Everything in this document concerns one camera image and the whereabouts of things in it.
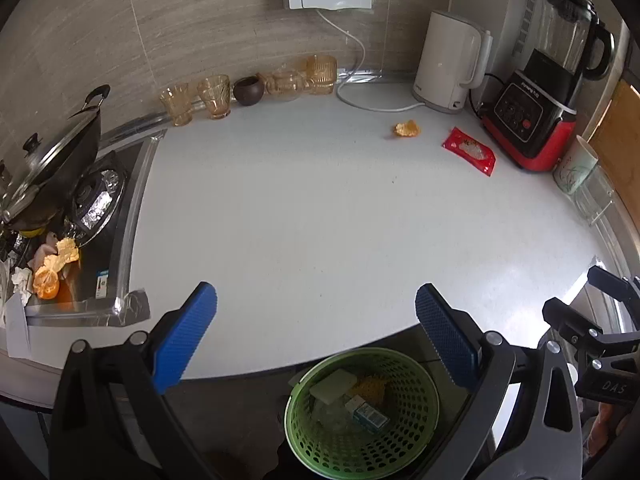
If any white sponge block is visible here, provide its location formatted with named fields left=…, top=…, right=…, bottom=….
left=308, top=368, right=359, bottom=405

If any brown ceramic cup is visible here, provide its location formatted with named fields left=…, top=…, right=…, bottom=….
left=232, top=75, right=266, bottom=107

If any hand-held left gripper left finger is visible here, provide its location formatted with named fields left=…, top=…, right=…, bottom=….
left=47, top=281, right=219, bottom=480

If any white electric kettle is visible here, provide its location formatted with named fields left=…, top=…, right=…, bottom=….
left=412, top=9, right=494, bottom=115

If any clear glass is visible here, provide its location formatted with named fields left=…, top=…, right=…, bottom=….
left=574, top=165, right=619, bottom=226

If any white printed cup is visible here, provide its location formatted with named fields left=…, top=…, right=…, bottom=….
left=552, top=134, right=600, bottom=196

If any amber glass cup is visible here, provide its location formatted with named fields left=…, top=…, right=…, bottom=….
left=196, top=74, right=233, bottom=121
left=158, top=82, right=195, bottom=128

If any orange peel piece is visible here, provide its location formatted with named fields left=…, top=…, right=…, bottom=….
left=390, top=119, right=422, bottom=140

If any halved tangerine peel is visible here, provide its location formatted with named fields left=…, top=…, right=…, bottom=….
left=32, top=266, right=61, bottom=301

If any curled orange peel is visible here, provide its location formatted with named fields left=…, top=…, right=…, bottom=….
left=53, top=236, right=82, bottom=264

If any yellow plastic mesh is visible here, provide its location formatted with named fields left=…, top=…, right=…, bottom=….
left=347, top=372, right=391, bottom=407

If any foil-lined stove burner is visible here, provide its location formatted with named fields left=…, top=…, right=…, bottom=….
left=69, top=166, right=129, bottom=234

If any crumpled tissue on stove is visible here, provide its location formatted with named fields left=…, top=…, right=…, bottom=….
left=9, top=265, right=34, bottom=294

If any clear glass teapot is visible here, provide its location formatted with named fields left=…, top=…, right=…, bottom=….
left=257, top=63, right=314, bottom=104

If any gas stove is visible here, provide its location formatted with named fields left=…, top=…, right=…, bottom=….
left=0, top=127, right=169, bottom=329

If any wooden cutting board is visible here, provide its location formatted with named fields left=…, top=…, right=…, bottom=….
left=587, top=80, right=640, bottom=212

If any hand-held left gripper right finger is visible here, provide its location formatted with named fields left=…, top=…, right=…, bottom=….
left=414, top=282, right=585, bottom=480

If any red snack packet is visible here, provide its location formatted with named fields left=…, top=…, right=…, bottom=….
left=441, top=126, right=497, bottom=177

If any white paper sheet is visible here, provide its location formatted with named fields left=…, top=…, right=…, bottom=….
left=0, top=290, right=34, bottom=361

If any ribbed amber glass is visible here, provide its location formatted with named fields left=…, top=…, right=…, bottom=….
left=304, top=53, right=340, bottom=96

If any person's right hand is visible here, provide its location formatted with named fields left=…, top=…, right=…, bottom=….
left=582, top=402, right=626, bottom=466

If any white power cable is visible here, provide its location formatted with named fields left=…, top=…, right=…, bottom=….
left=314, top=7, right=432, bottom=114

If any blue and white carton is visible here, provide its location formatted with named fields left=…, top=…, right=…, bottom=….
left=343, top=393, right=391, bottom=432

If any black power cable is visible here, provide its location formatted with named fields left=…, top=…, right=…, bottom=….
left=465, top=72, right=507, bottom=117

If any black wok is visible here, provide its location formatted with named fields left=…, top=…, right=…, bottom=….
left=4, top=83, right=112, bottom=232

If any red and black blender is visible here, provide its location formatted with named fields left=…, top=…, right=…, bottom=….
left=479, top=0, right=617, bottom=174

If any green perforated plastic basket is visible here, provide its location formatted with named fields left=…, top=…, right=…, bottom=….
left=284, top=348, right=441, bottom=479

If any flat orange peel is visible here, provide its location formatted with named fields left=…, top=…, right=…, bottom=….
left=40, top=254, right=69, bottom=276

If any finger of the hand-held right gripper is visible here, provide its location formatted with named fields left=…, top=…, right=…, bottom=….
left=585, top=265, right=640, bottom=314
left=542, top=297, right=640, bottom=362

